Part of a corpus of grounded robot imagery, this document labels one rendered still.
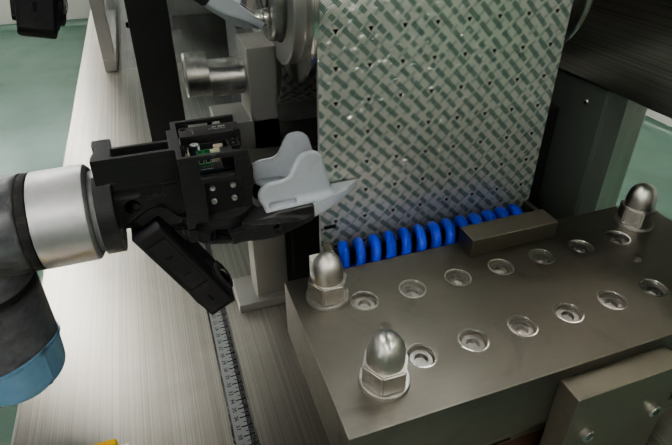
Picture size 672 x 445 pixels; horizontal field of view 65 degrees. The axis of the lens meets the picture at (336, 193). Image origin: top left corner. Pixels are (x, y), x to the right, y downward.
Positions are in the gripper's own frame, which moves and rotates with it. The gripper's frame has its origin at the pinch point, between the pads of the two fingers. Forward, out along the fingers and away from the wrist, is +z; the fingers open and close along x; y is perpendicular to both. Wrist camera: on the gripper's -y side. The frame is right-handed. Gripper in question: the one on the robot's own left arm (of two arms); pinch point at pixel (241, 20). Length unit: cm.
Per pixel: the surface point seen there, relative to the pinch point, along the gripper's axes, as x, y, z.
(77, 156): 51, -40, 4
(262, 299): 2.7, -24.7, 20.7
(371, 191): -4.8, -5.3, 17.3
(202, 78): 3.0, -6.3, 0.9
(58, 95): 348, -141, 24
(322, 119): -4.9, -2.3, 8.6
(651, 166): 132, 54, 256
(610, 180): 8, 13, 62
